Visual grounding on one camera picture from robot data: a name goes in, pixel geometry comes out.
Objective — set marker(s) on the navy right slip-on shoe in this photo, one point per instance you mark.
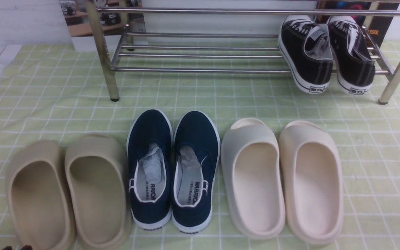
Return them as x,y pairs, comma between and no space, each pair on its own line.
196,157

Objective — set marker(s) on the navy left slip-on shoe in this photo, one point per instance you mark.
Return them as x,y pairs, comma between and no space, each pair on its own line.
148,148

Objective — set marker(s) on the leaning photo board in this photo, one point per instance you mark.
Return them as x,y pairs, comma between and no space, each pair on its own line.
78,22

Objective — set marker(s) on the tan left foam slide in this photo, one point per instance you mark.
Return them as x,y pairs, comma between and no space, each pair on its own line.
38,197

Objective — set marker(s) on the cream left foam slide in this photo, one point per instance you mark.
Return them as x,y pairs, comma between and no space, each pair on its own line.
250,162

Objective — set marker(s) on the cream foam slide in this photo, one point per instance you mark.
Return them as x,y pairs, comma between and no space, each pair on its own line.
250,162
313,182

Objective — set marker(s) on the black image processing book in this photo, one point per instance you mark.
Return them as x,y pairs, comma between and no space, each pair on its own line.
378,26

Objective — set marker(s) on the navy slip-on shoe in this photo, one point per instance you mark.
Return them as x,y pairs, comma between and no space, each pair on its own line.
148,148
196,157

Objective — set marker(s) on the tan foam slide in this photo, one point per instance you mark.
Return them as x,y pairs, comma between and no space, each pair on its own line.
96,167
38,197

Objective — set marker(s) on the silver metal shoe rack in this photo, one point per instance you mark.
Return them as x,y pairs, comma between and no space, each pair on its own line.
126,46

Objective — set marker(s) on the black canvas sneaker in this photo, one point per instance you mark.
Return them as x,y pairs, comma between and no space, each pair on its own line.
355,67
305,45

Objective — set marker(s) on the cream right foam slide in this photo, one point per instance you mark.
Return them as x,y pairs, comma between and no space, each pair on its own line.
313,182

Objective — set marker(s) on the green checkered floor cloth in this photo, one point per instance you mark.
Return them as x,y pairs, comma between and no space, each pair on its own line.
54,92

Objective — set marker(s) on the tan right foam slide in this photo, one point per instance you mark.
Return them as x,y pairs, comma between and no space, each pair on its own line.
96,167

